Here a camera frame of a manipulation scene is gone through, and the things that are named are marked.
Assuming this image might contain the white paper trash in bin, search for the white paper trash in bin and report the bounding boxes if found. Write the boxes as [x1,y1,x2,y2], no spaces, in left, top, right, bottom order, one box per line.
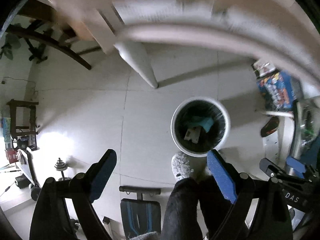
[184,126,201,144]

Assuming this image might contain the teal trash in bin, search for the teal trash in bin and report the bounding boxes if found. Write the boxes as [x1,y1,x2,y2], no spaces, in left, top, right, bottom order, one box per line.
[188,116,214,133]

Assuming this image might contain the white round trash bin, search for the white round trash bin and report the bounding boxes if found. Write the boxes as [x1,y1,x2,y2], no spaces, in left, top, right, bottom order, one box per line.
[170,96,231,158]

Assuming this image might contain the black red slipper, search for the black red slipper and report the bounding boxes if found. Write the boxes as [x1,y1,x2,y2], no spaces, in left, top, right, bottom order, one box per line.
[260,116,280,138]

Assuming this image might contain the chrome dumbbell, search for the chrome dumbbell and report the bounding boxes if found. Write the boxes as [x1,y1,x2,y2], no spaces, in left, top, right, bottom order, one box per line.
[54,158,71,181]

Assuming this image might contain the grey fuzzy left slipper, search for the grey fuzzy left slipper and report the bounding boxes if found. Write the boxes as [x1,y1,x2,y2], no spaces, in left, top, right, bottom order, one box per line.
[171,152,194,181]

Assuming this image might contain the dark trouser leg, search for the dark trouser leg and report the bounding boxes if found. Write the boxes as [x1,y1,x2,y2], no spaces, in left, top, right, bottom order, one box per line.
[159,175,241,240]

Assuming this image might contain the blue snack carton box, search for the blue snack carton box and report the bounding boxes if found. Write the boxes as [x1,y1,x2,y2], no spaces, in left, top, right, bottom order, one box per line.
[257,71,296,112]

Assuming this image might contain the blue black weight bench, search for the blue black weight bench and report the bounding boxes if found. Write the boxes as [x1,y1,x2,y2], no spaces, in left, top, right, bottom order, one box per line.
[119,186,161,239]

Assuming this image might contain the dark wooden stool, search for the dark wooden stool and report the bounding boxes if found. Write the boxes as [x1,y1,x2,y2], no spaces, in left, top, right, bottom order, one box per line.
[7,99,39,139]

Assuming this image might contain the dark wooden chair frame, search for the dark wooden chair frame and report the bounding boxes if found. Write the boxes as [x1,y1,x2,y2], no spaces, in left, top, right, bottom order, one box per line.
[5,24,92,70]

